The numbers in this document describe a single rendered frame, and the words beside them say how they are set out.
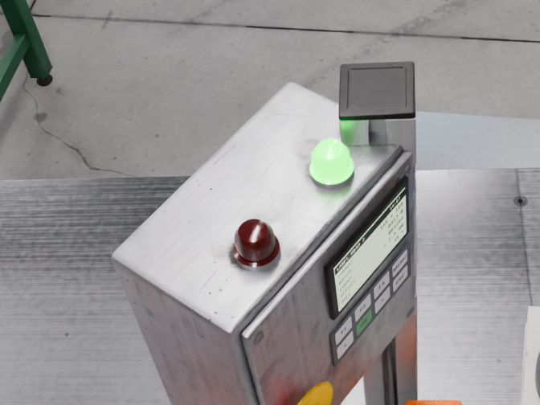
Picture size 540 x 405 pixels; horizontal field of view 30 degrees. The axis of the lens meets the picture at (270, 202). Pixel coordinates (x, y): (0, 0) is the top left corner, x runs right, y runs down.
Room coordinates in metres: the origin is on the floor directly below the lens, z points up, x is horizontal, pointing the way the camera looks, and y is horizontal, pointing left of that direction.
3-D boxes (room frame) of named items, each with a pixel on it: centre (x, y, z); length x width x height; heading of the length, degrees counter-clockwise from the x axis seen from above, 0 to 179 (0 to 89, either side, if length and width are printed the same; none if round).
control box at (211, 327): (0.38, 0.00, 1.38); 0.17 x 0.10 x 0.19; 133
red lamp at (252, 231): (0.34, 0.01, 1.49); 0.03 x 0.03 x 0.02
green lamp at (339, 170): (0.38, -0.04, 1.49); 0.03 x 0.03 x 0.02
